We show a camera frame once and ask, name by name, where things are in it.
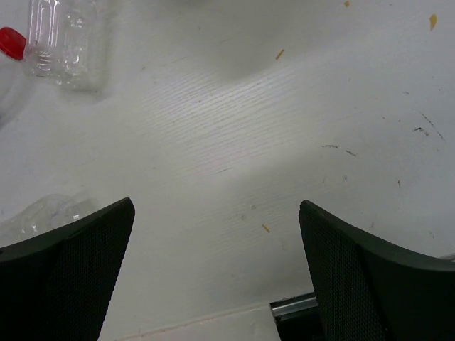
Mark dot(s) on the clear crushed capless bottle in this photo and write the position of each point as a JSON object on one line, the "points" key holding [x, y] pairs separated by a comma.
{"points": [[44, 215]]}

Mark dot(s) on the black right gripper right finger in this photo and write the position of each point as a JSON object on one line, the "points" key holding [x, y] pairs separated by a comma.
{"points": [[370, 289]]}

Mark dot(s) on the aluminium table edge rail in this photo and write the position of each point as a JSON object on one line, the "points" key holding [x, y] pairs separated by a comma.
{"points": [[295, 305]]}

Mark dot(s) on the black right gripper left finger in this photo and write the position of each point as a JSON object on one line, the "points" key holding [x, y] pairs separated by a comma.
{"points": [[58, 285]]}

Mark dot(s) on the clear bottle red cap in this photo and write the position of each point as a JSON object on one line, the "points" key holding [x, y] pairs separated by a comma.
{"points": [[66, 43]]}

